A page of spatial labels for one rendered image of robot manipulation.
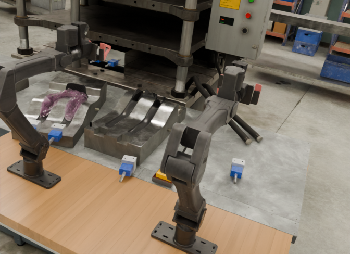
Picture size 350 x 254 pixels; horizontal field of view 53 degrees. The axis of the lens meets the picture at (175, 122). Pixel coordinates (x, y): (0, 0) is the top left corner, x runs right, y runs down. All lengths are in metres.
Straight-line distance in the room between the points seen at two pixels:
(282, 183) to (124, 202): 0.64
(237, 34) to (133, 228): 1.23
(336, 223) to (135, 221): 1.85
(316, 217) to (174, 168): 2.02
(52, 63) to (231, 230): 0.80
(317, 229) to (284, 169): 1.12
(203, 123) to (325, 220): 2.00
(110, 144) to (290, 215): 0.73
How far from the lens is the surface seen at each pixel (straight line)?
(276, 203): 1.37
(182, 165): 0.79
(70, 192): 1.28
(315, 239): 2.56
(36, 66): 1.18
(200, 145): 0.78
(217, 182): 1.38
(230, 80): 1.00
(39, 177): 1.35
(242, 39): 1.99
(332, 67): 4.89
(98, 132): 1.49
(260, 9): 1.95
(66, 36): 1.27
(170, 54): 2.03
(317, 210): 2.80
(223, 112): 0.92
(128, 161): 1.34
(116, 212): 1.20
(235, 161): 1.43
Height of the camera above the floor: 1.61
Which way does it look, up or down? 28 degrees down
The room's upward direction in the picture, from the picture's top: 8 degrees clockwise
